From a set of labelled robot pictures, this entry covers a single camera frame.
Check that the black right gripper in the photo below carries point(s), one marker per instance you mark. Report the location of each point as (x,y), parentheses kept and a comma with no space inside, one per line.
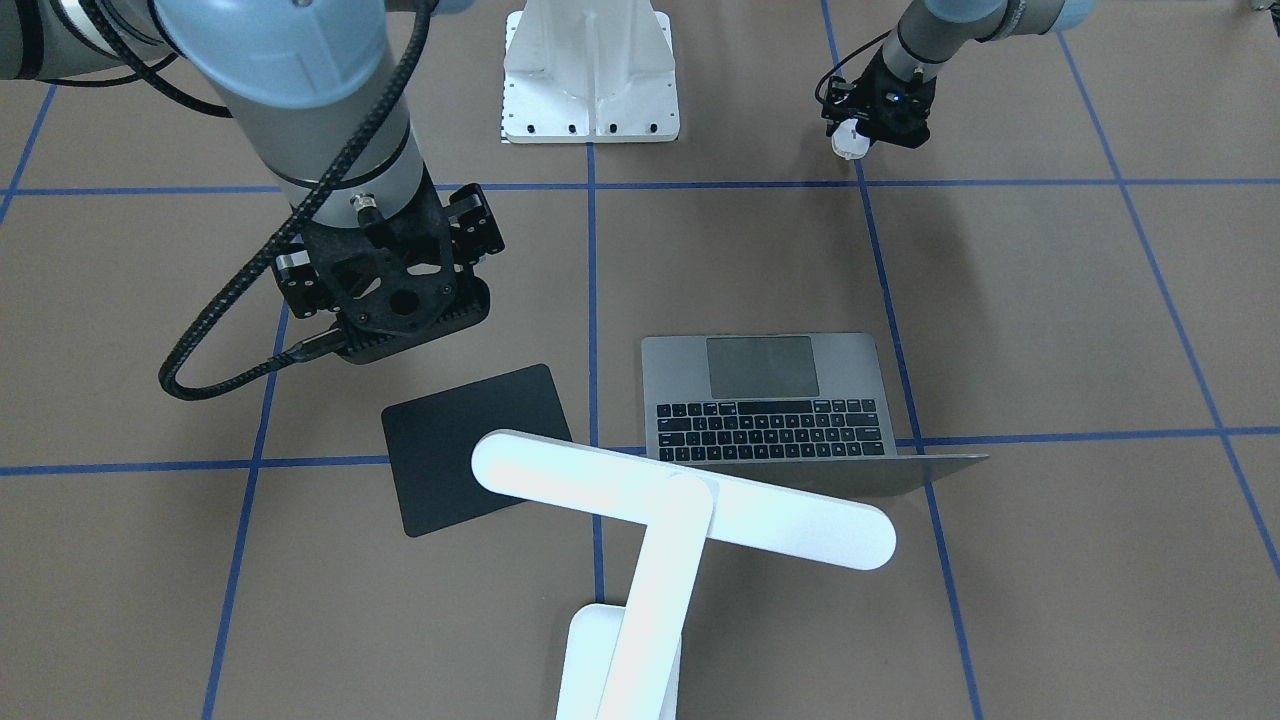
(296,283)

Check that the white computer mouse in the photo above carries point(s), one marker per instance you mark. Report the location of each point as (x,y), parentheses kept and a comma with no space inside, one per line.
(847,142)

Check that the grey laptop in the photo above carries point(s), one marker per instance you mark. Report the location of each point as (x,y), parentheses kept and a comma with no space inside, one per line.
(806,411)

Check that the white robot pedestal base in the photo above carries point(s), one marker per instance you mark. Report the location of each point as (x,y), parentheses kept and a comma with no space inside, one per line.
(589,72)

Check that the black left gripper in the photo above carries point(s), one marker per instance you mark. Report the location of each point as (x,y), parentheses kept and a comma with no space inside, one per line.
(872,101)

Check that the black mouse pad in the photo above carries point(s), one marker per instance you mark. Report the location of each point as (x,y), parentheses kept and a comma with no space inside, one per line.
(430,441)

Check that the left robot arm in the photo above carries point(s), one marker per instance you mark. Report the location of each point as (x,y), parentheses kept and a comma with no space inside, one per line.
(931,33)

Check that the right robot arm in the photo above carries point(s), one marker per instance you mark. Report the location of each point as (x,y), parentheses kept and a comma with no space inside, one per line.
(317,88)

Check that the white desk lamp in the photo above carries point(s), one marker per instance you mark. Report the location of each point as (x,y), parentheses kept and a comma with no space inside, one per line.
(623,661)

